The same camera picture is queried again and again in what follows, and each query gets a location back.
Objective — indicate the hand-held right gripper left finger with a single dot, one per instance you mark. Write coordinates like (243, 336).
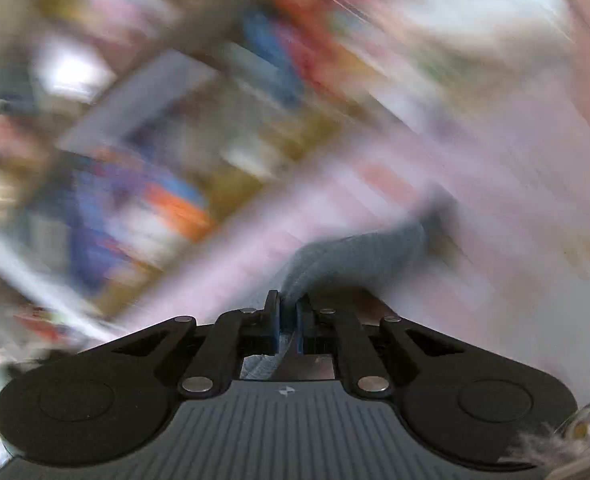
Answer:
(273, 324)

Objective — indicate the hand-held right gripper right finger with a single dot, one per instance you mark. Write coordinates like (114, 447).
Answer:
(303, 327)

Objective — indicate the grey garment with ribbed cuffs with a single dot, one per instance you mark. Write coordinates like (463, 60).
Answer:
(355, 257)

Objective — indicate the wooden bookshelf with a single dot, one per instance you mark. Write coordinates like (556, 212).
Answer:
(240, 187)

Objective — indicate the pink checked printed blanket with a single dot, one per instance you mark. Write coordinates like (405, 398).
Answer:
(385, 195)

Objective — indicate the stack of colourful books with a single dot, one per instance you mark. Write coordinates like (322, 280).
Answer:
(140, 210)

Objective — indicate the grey fluffy thing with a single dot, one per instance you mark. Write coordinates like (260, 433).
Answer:
(530, 447)

